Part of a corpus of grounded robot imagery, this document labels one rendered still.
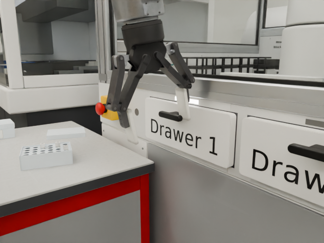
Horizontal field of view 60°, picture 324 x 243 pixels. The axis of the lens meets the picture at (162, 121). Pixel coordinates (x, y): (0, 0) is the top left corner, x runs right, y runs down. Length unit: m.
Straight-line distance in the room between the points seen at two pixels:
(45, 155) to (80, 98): 0.65
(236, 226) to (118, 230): 0.32
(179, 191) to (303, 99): 0.39
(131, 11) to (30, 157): 0.45
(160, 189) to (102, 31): 0.54
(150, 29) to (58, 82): 0.89
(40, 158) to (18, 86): 0.58
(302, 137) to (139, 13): 0.32
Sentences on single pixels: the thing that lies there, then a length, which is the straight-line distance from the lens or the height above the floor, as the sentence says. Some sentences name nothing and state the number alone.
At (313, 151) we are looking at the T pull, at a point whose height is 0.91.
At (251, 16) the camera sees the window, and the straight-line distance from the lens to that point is 0.56.
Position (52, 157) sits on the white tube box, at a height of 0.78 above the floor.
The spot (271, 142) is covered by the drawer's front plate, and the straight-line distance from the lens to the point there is 0.50.
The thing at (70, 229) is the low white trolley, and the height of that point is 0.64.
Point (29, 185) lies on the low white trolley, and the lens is 0.69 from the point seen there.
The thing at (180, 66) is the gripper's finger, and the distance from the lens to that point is 0.58.
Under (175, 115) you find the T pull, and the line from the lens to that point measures 0.60.
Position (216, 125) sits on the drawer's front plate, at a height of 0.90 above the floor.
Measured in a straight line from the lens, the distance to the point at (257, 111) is 0.53.
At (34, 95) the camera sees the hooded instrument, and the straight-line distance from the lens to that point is 1.32.
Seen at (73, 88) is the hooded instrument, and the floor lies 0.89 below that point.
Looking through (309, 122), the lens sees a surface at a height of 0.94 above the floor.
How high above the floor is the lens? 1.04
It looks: 13 degrees down
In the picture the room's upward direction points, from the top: straight up
